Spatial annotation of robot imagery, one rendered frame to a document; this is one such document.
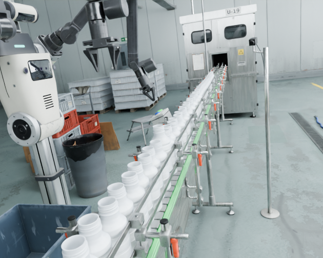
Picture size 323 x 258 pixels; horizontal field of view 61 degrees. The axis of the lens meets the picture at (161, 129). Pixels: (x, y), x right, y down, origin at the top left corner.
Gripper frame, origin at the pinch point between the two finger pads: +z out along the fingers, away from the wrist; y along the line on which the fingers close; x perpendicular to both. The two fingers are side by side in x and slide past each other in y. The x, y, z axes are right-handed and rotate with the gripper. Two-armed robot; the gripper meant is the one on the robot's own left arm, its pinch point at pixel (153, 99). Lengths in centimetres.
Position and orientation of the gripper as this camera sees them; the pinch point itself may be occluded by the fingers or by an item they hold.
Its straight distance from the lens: 157.5
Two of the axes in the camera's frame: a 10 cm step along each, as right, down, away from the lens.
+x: -8.7, 3.7, 3.3
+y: 2.4, -2.8, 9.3
